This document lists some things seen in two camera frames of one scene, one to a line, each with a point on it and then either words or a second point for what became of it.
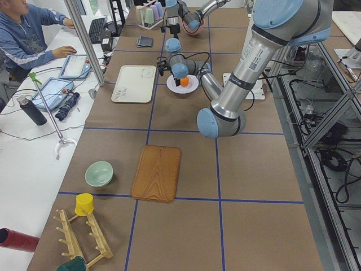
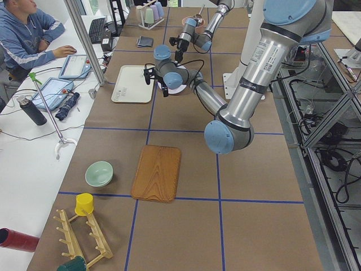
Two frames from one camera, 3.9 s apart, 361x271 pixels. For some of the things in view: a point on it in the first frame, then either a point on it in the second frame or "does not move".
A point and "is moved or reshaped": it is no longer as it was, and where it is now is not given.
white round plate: x=192 y=86 is moved or reshaped
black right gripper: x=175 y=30 to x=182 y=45
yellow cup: x=85 y=201 does not move
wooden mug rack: x=71 y=241 does not move
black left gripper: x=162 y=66 to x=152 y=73
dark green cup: x=77 y=263 does not move
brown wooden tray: x=157 y=173 does not move
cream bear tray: x=135 y=84 does not move
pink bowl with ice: x=194 y=27 does not move
